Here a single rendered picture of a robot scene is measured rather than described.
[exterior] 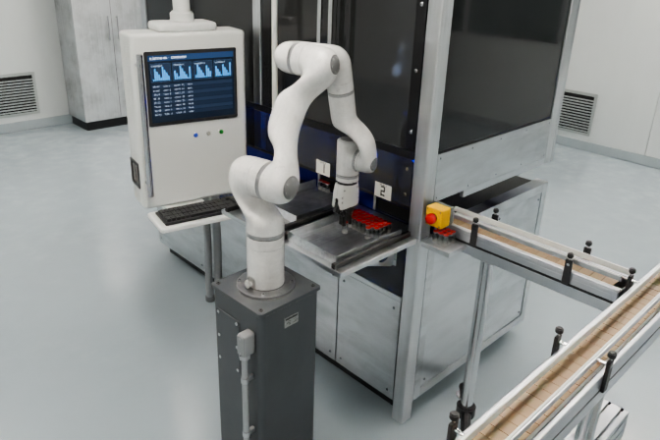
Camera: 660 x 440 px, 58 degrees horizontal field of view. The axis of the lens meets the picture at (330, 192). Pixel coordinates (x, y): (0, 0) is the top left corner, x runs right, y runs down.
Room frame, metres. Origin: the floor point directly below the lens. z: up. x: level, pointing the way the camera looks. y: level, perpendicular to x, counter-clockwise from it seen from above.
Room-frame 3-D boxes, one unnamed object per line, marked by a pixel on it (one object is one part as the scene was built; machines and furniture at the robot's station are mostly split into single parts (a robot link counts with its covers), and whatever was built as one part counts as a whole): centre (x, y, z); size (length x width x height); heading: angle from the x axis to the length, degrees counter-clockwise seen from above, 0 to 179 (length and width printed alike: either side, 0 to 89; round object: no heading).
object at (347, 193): (2.05, -0.06, 1.05); 0.10 x 0.08 x 0.11; 134
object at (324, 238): (2.01, -0.06, 0.90); 0.34 x 0.26 x 0.04; 134
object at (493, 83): (2.36, -0.69, 1.50); 0.85 x 0.01 x 0.59; 134
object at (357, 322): (3.10, 0.03, 0.44); 2.06 x 1.00 x 0.88; 44
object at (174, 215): (2.38, 0.54, 0.82); 0.40 x 0.14 x 0.02; 123
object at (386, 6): (2.22, -0.16, 1.50); 0.43 x 0.01 x 0.59; 44
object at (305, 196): (2.33, 0.10, 0.90); 0.34 x 0.26 x 0.04; 134
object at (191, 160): (2.59, 0.65, 1.19); 0.50 x 0.19 x 0.78; 123
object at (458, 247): (2.01, -0.44, 0.87); 0.14 x 0.13 x 0.02; 134
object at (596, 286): (1.88, -0.70, 0.92); 0.69 x 0.16 x 0.16; 44
